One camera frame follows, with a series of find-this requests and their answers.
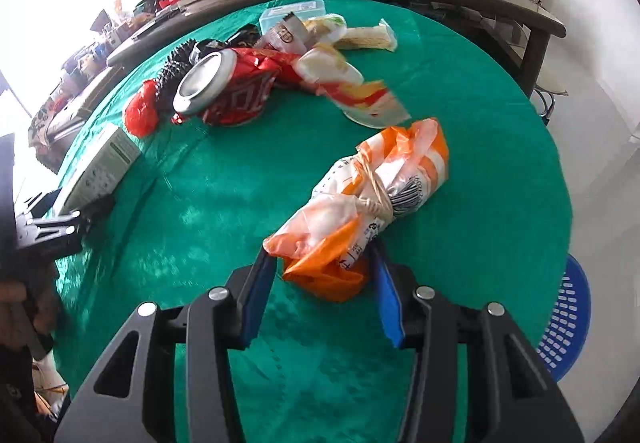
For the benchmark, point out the green tablecloth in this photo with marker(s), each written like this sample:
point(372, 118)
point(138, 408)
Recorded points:
point(469, 193)

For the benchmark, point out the red plastic bag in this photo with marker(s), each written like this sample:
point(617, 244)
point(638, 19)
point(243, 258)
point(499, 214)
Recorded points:
point(140, 115)

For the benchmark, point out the orange white plastic bag bundle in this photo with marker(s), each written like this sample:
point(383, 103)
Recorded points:
point(391, 175)

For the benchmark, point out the person's left hand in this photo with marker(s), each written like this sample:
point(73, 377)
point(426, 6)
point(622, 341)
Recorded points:
point(17, 330)

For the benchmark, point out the blue plastic trash basket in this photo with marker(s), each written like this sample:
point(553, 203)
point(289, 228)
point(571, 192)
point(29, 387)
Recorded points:
point(567, 331)

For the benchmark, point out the white green carton box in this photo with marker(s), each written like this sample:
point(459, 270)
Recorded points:
point(99, 171)

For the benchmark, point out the red crushed drink can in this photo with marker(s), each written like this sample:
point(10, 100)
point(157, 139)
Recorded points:
point(226, 88)

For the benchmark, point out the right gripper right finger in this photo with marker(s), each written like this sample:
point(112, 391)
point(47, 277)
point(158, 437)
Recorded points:
point(512, 397)

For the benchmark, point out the yellow cracker packet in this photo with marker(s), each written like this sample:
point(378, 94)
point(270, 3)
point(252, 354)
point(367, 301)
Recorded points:
point(378, 37)

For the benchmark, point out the red yellow snack wrapper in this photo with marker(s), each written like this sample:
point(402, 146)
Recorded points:
point(368, 103)

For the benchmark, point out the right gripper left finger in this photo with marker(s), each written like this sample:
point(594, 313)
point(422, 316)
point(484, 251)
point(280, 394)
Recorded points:
point(128, 396)

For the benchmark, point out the white brown snack wrapper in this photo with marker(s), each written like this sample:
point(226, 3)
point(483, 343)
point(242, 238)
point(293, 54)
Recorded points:
point(288, 35)

